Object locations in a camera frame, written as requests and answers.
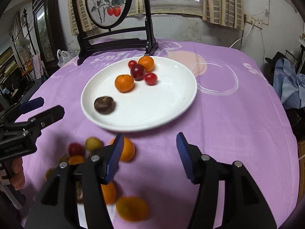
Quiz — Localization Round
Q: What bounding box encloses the white electric fan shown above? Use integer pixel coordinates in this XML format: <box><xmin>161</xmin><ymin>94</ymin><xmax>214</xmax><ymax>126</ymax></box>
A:
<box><xmin>15</xmin><ymin>38</ymin><xmax>30</xmax><ymax>60</ymax></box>

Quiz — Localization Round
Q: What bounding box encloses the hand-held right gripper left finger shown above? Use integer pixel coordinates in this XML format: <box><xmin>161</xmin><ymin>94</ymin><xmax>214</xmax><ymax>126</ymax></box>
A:
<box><xmin>25</xmin><ymin>134</ymin><xmax>124</xmax><ymax>229</ymax></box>

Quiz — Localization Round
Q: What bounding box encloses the wall socket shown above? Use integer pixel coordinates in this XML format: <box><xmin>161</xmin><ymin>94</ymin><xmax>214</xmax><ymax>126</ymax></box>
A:
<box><xmin>245</xmin><ymin>14</ymin><xmax>264</xmax><ymax>28</ymax></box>

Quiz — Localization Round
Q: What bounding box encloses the round painted screen black stand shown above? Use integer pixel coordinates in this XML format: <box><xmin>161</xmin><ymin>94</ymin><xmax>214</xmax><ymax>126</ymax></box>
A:
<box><xmin>69</xmin><ymin>0</ymin><xmax>159</xmax><ymax>66</ymax></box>

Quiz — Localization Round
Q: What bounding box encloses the blue crumpled cloth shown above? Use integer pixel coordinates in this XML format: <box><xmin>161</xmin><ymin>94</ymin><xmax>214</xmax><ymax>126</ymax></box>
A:
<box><xmin>273</xmin><ymin>58</ymin><xmax>305</xmax><ymax>110</ymax></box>

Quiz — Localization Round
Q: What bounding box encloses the black hat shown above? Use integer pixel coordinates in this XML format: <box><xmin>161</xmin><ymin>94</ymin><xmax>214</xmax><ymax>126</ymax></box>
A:
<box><xmin>265</xmin><ymin>52</ymin><xmax>290</xmax><ymax>69</ymax></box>

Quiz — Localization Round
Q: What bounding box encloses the white plastic bag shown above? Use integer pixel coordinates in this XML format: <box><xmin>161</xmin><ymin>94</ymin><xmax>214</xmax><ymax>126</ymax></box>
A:
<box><xmin>57</xmin><ymin>50</ymin><xmax>74</xmax><ymax>68</ymax></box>

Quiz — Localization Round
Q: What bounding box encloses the white round plate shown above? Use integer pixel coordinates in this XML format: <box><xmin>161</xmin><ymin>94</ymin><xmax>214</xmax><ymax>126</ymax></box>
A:
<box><xmin>80</xmin><ymin>56</ymin><xmax>198</xmax><ymax>132</ymax></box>

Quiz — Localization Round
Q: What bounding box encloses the brick print curtain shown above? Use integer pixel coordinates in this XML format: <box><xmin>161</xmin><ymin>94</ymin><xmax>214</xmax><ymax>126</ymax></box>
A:
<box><xmin>68</xmin><ymin>0</ymin><xmax>96</xmax><ymax>36</ymax></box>
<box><xmin>202</xmin><ymin>0</ymin><xmax>245</xmax><ymax>30</ymax></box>

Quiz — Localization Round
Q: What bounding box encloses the dark wooden cabinet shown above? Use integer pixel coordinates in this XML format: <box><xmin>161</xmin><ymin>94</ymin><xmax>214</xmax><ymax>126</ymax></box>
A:
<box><xmin>32</xmin><ymin>0</ymin><xmax>60</xmax><ymax>77</ymax></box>

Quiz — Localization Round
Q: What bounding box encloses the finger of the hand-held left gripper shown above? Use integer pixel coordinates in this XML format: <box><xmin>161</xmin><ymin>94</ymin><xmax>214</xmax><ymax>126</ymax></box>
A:
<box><xmin>0</xmin><ymin>97</ymin><xmax>45</xmax><ymax>124</ymax></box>
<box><xmin>13</xmin><ymin>105</ymin><xmax>65</xmax><ymax>140</ymax></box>

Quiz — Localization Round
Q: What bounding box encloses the purple printed tablecloth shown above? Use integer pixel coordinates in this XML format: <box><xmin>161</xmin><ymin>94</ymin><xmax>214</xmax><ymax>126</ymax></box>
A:
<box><xmin>20</xmin><ymin>40</ymin><xmax>299</xmax><ymax>229</ymax></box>

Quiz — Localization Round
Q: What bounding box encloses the person's left hand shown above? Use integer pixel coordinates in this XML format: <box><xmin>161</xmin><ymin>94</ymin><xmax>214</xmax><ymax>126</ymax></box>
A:
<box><xmin>10</xmin><ymin>157</ymin><xmax>26</xmax><ymax>188</ymax></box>

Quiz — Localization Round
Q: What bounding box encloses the brown chestnut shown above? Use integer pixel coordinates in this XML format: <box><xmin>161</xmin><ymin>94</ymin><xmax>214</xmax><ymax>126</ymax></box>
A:
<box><xmin>94</xmin><ymin>96</ymin><xmax>116</xmax><ymax>112</ymax></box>

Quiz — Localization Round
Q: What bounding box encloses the yellow-green small fruit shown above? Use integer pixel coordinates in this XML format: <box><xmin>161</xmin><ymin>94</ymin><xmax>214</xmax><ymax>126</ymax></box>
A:
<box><xmin>85</xmin><ymin>137</ymin><xmax>103</xmax><ymax>151</ymax></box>

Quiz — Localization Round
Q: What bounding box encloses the dark red plum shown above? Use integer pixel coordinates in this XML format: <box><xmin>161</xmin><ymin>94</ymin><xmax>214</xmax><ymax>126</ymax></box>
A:
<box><xmin>130</xmin><ymin>64</ymin><xmax>146</xmax><ymax>81</ymax></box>

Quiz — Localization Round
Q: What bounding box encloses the pink hanging cloth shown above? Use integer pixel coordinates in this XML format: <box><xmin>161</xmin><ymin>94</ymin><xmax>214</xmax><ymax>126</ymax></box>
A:
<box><xmin>32</xmin><ymin>54</ymin><xmax>43</xmax><ymax>79</ymax></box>

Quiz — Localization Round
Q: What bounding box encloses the orange cherry tomato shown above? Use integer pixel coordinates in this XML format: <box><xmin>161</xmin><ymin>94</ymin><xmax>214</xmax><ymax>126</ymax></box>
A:
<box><xmin>69</xmin><ymin>155</ymin><xmax>86</xmax><ymax>165</ymax></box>

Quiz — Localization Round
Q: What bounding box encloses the mandarin orange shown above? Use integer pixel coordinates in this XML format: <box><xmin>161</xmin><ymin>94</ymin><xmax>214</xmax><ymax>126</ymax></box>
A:
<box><xmin>115</xmin><ymin>74</ymin><xmax>134</xmax><ymax>93</ymax></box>
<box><xmin>116</xmin><ymin>197</ymin><xmax>148</xmax><ymax>221</ymax></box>
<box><xmin>138</xmin><ymin>56</ymin><xmax>155</xmax><ymax>72</ymax></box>
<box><xmin>110</xmin><ymin>137</ymin><xmax>136</xmax><ymax>162</ymax></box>
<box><xmin>101</xmin><ymin>181</ymin><xmax>117</xmax><ymax>205</ymax></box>

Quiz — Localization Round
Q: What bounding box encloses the white power cable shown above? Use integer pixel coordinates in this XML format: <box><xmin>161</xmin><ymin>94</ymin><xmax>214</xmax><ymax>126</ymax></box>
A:
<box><xmin>229</xmin><ymin>24</ymin><xmax>253</xmax><ymax>48</ymax></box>

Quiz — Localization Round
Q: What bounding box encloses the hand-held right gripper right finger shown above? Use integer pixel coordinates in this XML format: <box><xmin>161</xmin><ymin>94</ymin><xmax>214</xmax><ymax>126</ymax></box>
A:
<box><xmin>176</xmin><ymin>132</ymin><xmax>278</xmax><ymax>229</ymax></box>

